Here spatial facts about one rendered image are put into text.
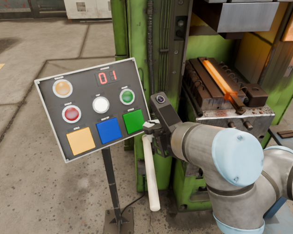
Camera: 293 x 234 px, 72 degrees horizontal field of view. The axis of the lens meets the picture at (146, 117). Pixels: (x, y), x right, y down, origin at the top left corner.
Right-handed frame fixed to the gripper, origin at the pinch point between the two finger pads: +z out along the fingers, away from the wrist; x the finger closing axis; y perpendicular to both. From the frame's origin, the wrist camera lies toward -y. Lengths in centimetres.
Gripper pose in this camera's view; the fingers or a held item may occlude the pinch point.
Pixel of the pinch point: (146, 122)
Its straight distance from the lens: 65.7
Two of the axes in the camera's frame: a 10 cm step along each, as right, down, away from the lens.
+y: 2.5, 9.4, 2.1
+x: 8.6, -3.2, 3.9
